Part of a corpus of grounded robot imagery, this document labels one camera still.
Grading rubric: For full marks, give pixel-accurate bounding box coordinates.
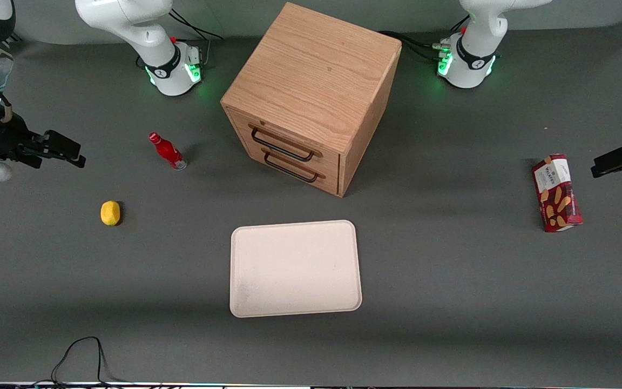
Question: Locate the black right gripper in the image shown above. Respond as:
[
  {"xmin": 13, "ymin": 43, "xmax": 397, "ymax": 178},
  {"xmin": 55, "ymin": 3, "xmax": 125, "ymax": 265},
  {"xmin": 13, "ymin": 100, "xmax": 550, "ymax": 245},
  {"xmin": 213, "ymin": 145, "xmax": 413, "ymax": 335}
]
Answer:
[{"xmin": 0, "ymin": 111, "xmax": 86, "ymax": 169}]

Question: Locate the red coke bottle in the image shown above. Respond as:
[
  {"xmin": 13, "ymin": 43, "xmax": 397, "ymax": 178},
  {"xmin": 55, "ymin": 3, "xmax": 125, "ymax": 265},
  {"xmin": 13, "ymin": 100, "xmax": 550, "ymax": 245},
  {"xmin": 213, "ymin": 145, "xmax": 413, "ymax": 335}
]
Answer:
[{"xmin": 148, "ymin": 132, "xmax": 188, "ymax": 171}]

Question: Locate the cream plastic tray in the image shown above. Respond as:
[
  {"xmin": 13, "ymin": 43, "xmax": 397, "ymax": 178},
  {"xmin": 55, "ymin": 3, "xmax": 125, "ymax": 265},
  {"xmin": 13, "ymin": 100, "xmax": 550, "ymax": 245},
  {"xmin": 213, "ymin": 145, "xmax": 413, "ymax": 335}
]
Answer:
[{"xmin": 229, "ymin": 219, "xmax": 363, "ymax": 318}]

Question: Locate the red tartan shortbread box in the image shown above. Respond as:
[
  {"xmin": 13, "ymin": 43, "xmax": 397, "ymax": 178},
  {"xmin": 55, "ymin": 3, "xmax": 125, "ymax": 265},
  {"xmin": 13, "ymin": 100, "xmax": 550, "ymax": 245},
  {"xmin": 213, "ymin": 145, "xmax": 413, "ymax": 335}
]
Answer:
[{"xmin": 531, "ymin": 154, "xmax": 583, "ymax": 233}]

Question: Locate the yellow lemon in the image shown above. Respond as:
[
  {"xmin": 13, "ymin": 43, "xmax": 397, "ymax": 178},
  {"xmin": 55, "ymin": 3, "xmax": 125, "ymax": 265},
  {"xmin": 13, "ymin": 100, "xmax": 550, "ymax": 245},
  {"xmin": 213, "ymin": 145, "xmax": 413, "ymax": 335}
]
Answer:
[{"xmin": 100, "ymin": 200, "xmax": 122, "ymax": 226}]

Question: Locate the teal background object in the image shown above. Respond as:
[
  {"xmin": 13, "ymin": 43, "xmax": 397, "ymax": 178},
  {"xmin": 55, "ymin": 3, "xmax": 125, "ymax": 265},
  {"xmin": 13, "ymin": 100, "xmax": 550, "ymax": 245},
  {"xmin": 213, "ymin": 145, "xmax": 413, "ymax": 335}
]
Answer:
[{"xmin": 0, "ymin": 54, "xmax": 15, "ymax": 90}]

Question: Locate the wooden drawer cabinet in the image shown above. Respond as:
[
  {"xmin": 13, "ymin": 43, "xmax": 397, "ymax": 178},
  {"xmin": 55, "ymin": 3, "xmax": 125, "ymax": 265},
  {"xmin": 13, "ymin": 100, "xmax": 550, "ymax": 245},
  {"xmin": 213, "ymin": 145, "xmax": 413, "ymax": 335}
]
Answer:
[{"xmin": 220, "ymin": 2, "xmax": 402, "ymax": 198}]

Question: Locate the wooden drawer front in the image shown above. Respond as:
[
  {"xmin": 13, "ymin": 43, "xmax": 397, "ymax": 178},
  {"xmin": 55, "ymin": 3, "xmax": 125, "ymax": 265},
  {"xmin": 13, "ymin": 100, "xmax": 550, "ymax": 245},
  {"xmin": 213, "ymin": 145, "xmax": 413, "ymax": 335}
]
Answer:
[
  {"xmin": 227, "ymin": 108, "xmax": 341, "ymax": 176},
  {"xmin": 234, "ymin": 142, "xmax": 340, "ymax": 196}
]

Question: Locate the thin black table-edge cable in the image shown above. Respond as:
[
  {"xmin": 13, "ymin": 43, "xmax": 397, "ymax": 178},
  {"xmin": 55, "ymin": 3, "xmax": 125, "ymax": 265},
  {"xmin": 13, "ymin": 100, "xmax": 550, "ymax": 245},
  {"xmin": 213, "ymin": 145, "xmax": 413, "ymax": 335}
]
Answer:
[{"xmin": 51, "ymin": 337, "xmax": 128, "ymax": 387}]

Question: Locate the black right arm base cable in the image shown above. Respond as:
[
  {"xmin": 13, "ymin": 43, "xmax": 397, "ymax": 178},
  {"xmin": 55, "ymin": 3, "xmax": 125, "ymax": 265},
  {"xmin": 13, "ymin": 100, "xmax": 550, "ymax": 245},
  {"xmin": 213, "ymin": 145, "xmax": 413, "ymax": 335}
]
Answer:
[{"xmin": 170, "ymin": 8, "xmax": 224, "ymax": 70}]

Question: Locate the black arm base cable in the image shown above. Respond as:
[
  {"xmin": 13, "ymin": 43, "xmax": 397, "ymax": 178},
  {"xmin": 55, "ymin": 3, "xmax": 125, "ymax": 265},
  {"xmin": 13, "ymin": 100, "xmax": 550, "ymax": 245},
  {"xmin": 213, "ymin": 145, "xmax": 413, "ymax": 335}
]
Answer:
[
  {"xmin": 170, "ymin": 8, "xmax": 224, "ymax": 70},
  {"xmin": 378, "ymin": 16, "xmax": 469, "ymax": 61}
]

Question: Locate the black left arm base cable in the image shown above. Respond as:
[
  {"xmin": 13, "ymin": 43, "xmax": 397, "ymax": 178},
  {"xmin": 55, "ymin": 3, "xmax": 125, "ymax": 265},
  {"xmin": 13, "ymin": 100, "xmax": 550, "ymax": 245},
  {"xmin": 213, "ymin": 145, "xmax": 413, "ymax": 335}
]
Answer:
[{"xmin": 378, "ymin": 16, "xmax": 469, "ymax": 61}]

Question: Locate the black metal drawer handle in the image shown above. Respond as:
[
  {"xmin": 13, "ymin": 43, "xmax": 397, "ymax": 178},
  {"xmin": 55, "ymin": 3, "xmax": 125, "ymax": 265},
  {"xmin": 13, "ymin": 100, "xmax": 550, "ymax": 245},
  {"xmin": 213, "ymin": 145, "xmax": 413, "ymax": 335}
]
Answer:
[
  {"xmin": 251, "ymin": 127, "xmax": 316, "ymax": 162},
  {"xmin": 263, "ymin": 151, "xmax": 320, "ymax": 183}
]

